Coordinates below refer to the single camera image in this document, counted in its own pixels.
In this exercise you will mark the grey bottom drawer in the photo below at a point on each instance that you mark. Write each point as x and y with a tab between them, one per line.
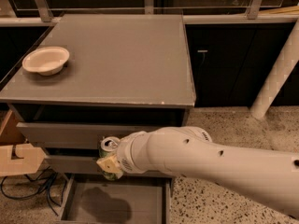
91	199

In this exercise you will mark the light wooden board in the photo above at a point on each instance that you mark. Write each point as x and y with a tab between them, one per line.
17	157

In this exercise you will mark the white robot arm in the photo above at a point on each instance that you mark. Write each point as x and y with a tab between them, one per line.
266	176

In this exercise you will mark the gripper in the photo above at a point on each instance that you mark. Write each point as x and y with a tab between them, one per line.
127	155

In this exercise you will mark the white diagonal support pole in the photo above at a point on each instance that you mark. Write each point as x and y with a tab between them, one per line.
281	70

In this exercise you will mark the metal window railing frame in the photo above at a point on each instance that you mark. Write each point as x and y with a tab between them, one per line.
48	12

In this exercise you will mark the white paper bowl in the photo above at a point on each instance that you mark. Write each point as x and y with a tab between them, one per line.
46	61

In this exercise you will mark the grey middle drawer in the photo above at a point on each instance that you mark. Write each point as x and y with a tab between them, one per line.
73	160

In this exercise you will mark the dark low cabinet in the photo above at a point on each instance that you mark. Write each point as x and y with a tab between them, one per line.
230	62

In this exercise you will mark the grey top drawer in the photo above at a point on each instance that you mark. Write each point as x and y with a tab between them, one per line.
81	127

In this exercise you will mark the grey drawer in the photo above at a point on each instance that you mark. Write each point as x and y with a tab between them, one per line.
91	199
73	160
81	127

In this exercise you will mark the green soda can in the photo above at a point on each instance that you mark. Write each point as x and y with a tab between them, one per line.
108	147

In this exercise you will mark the grey drawer cabinet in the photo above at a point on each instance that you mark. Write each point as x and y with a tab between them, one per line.
115	61

